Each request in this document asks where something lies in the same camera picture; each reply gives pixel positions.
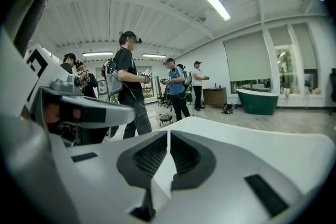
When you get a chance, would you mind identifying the large grey roller blind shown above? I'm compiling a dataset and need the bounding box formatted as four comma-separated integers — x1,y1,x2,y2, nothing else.
223,31,272,82

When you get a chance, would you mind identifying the small square window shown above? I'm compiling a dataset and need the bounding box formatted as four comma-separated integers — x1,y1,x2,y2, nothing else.
303,68,322,95

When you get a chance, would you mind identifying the short grey roller blind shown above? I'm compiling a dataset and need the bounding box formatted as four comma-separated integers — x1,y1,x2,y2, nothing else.
268,25,293,47

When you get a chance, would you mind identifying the person's light shirt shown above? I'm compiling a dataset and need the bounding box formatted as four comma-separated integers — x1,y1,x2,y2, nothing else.
2,0,61,50

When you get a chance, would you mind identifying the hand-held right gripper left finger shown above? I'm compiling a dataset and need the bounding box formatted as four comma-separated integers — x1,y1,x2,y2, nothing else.
49,130,168,224

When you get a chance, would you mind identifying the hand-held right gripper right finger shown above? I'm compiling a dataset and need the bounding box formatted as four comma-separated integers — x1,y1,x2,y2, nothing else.
157,130,309,224

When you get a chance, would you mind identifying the black bag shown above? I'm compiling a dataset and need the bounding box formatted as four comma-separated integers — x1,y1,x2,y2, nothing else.
220,102,236,115

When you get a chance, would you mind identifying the black round stool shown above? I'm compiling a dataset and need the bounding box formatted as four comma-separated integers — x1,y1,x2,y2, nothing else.
158,113,173,127

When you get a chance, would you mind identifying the wooden cabinet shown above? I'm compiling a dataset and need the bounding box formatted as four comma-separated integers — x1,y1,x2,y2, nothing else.
202,87,228,108

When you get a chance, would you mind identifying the grey backpack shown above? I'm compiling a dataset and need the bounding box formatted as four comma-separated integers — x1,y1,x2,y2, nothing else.
103,58,124,98

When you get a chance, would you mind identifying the narrow grey roller blind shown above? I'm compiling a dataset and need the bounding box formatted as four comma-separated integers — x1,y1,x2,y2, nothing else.
291,23,318,70

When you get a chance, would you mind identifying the dark green bathtub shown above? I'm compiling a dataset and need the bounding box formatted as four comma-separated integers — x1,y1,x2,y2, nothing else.
236,88,280,115

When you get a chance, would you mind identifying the tall window with plants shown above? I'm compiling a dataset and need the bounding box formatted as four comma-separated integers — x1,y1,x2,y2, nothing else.
274,44,300,95

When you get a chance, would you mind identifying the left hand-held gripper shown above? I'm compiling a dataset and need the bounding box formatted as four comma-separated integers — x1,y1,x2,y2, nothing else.
22,44,135,146

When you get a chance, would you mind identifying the low wide window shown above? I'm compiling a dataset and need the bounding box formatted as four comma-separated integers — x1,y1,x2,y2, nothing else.
230,78,272,94

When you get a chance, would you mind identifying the black shoulder strap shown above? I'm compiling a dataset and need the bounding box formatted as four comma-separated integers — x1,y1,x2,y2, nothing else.
13,0,64,56

